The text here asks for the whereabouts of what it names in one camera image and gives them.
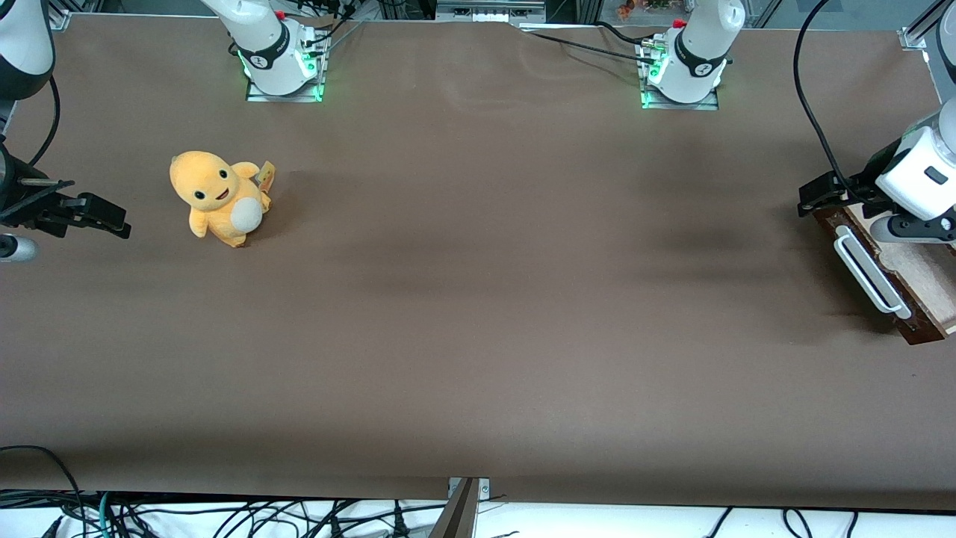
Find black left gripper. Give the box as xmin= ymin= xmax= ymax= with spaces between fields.
xmin=798 ymin=138 xmax=908 ymax=217

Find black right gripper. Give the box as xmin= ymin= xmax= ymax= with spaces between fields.
xmin=0 ymin=142 xmax=132 ymax=240

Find white bar drawer handle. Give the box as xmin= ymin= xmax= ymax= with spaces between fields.
xmin=833 ymin=226 xmax=913 ymax=320

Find dark brown wooden drawer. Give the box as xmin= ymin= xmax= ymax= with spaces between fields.
xmin=813 ymin=208 xmax=956 ymax=346

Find yellow plush toy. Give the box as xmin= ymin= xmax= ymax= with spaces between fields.
xmin=169 ymin=150 xmax=277 ymax=249

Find brown table cover sheet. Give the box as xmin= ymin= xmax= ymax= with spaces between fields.
xmin=0 ymin=13 xmax=956 ymax=513

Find grey equipment box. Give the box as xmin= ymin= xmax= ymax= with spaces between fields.
xmin=435 ymin=0 xmax=547 ymax=23

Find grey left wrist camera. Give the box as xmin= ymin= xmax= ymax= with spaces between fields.
xmin=870 ymin=211 xmax=956 ymax=246

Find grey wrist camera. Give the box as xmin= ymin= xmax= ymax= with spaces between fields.
xmin=0 ymin=235 xmax=38 ymax=263
xmin=870 ymin=211 xmax=956 ymax=246

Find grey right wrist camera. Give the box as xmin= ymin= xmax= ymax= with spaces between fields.
xmin=0 ymin=235 xmax=38 ymax=263

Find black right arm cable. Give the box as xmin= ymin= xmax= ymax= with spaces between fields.
xmin=28 ymin=75 xmax=62 ymax=169

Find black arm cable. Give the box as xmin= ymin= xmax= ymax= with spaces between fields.
xmin=793 ymin=0 xmax=854 ymax=194
xmin=28 ymin=75 xmax=62 ymax=169

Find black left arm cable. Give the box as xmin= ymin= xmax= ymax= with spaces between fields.
xmin=793 ymin=0 xmax=854 ymax=194

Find short black table cable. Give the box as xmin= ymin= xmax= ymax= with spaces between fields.
xmin=594 ymin=21 xmax=651 ymax=47

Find black looped floor cable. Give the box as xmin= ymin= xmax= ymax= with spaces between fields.
xmin=0 ymin=445 xmax=84 ymax=538

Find long black table cable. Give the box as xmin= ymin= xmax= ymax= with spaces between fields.
xmin=518 ymin=28 xmax=658 ymax=64

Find black base cable bundle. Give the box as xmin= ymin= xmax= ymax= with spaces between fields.
xmin=299 ymin=0 xmax=361 ymax=57

